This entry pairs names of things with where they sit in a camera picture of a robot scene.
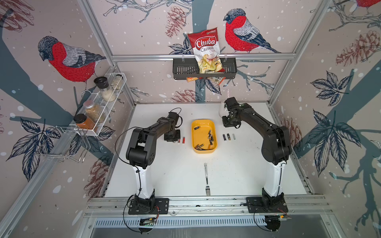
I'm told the yellow plastic storage box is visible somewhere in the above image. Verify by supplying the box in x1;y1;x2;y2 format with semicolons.
191;119;218;154

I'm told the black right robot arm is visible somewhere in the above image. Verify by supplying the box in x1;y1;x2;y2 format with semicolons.
222;97;292;209

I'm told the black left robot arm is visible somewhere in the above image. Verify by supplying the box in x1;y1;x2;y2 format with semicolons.
126;111;183;210

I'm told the white cup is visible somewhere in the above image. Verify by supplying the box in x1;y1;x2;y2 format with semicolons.
218;102;229;118

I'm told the silver fork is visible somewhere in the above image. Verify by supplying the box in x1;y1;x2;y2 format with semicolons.
204;163;211;196

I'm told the Chuba cassava chips bag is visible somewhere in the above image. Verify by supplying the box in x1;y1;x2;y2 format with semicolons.
188;28;225;74

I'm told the silver lid spice jar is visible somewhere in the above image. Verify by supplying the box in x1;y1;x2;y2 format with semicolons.
83;100;106;123

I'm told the black lid spice jar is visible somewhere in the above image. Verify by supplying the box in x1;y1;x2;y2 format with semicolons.
94;76;117;102

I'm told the orange spice jar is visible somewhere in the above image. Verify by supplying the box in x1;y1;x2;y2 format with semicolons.
73;114;96;130

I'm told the black wire basket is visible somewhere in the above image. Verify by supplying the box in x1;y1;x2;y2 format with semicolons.
173;58;238;80

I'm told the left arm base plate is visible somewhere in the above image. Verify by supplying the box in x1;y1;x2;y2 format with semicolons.
127;197;169;215

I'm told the white wire spice rack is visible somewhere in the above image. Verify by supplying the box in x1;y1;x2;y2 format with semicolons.
58;72;127;138

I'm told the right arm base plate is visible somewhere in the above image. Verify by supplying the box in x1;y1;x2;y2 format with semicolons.
246;196;289;213

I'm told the aluminium frame corner post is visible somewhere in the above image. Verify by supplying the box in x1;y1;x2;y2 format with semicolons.
78;0;137;109

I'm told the aluminium front rail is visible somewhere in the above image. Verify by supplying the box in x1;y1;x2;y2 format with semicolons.
83;194;333;218

